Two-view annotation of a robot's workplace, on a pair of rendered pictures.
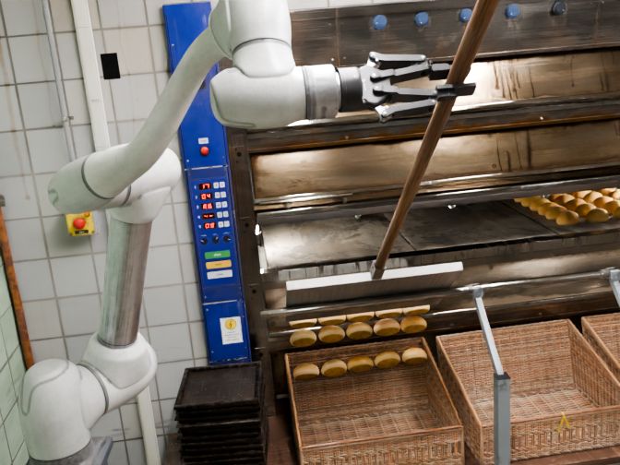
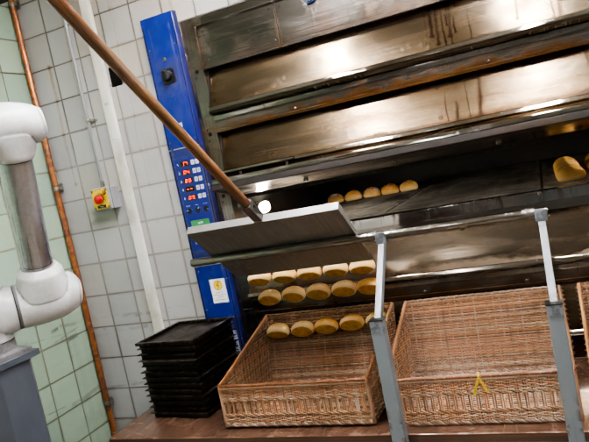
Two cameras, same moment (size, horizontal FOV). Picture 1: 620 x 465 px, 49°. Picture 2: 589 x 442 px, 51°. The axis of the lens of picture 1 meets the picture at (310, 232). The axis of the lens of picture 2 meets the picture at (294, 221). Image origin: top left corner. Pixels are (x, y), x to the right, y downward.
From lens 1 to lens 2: 138 cm
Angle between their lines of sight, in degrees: 30
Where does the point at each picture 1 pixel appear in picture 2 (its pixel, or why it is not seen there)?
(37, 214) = (82, 196)
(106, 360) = (19, 280)
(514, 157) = (463, 105)
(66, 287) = (105, 253)
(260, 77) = not seen: outside the picture
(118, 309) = (18, 238)
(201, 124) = (176, 111)
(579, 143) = (541, 81)
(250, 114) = not seen: outside the picture
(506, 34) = not seen: outside the picture
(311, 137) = (265, 111)
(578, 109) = (531, 43)
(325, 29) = (265, 15)
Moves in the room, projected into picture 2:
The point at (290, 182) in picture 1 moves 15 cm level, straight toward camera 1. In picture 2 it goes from (251, 154) to (232, 157)
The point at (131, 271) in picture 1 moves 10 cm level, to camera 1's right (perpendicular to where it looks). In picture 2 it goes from (17, 205) to (38, 200)
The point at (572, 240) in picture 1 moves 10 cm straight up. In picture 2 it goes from (551, 192) to (546, 163)
